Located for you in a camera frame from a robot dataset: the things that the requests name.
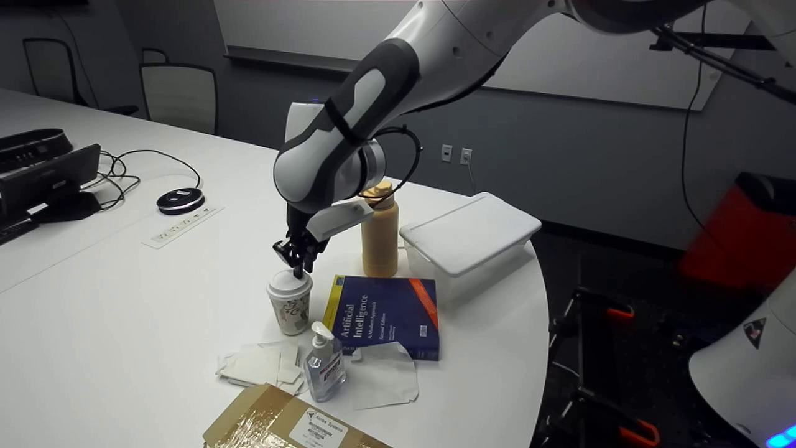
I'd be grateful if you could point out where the clear sanitizer pump bottle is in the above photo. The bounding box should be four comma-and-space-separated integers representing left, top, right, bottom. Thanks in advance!
304, 320, 346, 402

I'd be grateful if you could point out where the white coffee cup lid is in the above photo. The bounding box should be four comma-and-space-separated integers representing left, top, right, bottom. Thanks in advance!
265, 268, 314, 295

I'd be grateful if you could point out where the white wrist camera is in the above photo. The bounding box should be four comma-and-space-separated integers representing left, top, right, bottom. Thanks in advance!
306, 197, 372, 240

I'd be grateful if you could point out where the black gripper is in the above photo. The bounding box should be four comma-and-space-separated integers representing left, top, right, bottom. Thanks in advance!
270, 205, 326, 279

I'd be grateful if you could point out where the black conference bar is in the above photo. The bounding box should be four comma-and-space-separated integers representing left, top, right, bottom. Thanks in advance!
0, 128, 72, 172

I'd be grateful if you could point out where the patterned paper coffee cup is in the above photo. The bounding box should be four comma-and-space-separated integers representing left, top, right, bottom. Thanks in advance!
270, 292, 309, 336

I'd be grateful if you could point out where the nearest grey office chair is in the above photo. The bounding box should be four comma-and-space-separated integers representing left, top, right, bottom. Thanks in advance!
139, 65, 218, 134

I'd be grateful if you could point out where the black cable on table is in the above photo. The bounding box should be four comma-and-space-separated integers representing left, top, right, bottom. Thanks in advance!
83, 146, 207, 209

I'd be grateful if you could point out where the tan insulated bottle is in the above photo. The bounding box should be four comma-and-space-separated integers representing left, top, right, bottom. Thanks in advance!
360, 179, 397, 279

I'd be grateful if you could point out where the blue textbook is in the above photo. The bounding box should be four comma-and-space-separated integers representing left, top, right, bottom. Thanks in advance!
322, 276, 439, 361

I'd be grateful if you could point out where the crumpled clear plastic wrap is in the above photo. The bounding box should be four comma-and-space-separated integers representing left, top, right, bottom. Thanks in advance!
215, 341, 419, 411

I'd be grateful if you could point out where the black round speaker puck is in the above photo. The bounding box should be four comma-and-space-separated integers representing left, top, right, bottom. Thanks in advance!
156, 185, 204, 215

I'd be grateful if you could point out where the grey office chair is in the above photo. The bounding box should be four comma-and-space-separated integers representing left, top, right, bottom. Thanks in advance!
139, 65, 218, 134
21, 36, 82, 103

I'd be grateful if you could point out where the brown cardboard box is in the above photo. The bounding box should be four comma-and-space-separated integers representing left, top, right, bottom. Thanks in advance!
204, 386, 389, 448

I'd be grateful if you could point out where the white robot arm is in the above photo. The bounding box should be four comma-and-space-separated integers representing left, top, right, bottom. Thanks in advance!
272, 0, 794, 279

